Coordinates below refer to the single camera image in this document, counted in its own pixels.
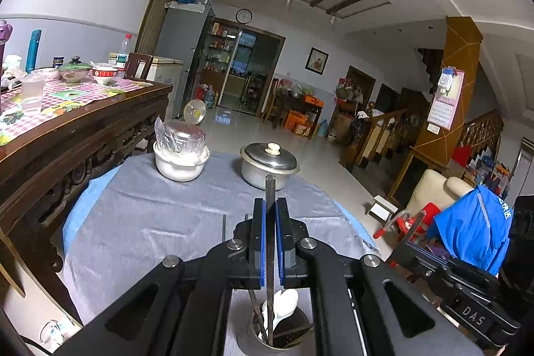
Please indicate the white bowl with plastic wrap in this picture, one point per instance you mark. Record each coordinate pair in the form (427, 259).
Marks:
(179, 166)

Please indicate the metal kitchen rack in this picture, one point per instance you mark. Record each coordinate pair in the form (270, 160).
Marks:
(254, 93)

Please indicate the dark wooden chopstick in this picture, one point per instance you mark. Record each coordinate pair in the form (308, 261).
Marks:
(256, 310)
(224, 233)
(271, 206)

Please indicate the red children's tricycle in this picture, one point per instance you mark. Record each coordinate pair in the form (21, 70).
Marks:
(406, 222)

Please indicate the pot lid with white knob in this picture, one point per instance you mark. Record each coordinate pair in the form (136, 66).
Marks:
(271, 159)

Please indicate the clear water jug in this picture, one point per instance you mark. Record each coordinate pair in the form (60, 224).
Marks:
(210, 97)

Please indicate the kitchen shelf with jars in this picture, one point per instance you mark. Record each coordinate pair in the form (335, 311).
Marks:
(219, 51)

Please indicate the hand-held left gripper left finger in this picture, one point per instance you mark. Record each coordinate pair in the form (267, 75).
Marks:
(258, 243)

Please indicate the orange cardboard boxes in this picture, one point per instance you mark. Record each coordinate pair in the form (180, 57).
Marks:
(302, 114)

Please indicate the blue tablecloth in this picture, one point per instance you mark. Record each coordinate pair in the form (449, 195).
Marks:
(83, 206)

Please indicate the wooden stair railing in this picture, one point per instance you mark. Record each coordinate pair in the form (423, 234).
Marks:
(392, 130)

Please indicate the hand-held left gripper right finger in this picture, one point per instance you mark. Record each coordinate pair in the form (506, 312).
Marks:
(283, 243)

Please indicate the wood clad pillar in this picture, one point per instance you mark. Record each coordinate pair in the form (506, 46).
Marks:
(448, 47)

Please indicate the grey tablecloth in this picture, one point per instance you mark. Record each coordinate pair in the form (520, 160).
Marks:
(167, 222)

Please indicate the blue water jug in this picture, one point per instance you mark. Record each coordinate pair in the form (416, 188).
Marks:
(326, 128)

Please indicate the carved wooden sideboard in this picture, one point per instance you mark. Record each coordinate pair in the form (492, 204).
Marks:
(62, 156)

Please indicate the purple drinking bottle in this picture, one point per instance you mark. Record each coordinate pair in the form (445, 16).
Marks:
(4, 43)

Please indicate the wall calendar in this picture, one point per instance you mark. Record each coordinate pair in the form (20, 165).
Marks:
(446, 101)

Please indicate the framed wall picture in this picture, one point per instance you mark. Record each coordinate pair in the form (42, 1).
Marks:
(316, 60)

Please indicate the small white floor fan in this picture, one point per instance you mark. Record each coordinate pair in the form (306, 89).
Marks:
(194, 112)

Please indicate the white chest freezer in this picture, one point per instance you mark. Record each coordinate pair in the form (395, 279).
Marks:
(167, 70)

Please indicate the teal drinking bottle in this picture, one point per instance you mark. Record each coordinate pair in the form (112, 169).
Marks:
(33, 51)

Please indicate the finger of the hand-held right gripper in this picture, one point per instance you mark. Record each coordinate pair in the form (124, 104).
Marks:
(413, 264)
(425, 249)

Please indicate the dark metal utensil holder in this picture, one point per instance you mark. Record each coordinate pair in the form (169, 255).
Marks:
(292, 335)

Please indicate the red and white bowl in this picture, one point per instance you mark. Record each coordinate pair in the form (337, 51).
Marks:
(104, 75)

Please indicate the beige armchair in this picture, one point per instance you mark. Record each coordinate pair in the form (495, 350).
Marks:
(442, 193)

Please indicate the green lidded bowl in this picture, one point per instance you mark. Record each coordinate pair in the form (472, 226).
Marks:
(75, 70)

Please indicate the wooden chair back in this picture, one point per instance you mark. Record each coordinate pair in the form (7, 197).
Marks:
(138, 66)

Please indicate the red capped water bottle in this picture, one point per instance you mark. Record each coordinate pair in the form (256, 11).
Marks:
(124, 51)

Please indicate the blue jacket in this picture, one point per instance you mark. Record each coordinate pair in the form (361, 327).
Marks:
(471, 226)

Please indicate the dark lidded jar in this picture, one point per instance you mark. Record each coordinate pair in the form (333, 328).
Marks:
(58, 62)

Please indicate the checkered table cover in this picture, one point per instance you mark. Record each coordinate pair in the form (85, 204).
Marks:
(75, 97)

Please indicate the round wall clock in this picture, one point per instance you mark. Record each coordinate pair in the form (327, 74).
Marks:
(244, 16)

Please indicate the aluminium pot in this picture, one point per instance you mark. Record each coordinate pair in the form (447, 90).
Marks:
(260, 176)

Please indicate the dark wooden side table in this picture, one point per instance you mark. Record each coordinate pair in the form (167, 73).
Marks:
(292, 105)

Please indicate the grey refrigerator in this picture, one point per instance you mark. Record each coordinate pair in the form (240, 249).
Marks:
(185, 47)

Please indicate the white step stool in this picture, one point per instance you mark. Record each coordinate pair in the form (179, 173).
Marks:
(381, 210)

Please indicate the clear plastic container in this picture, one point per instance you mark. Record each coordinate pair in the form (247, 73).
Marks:
(32, 95)

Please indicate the white handheld appliance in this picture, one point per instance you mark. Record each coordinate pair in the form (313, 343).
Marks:
(52, 335)

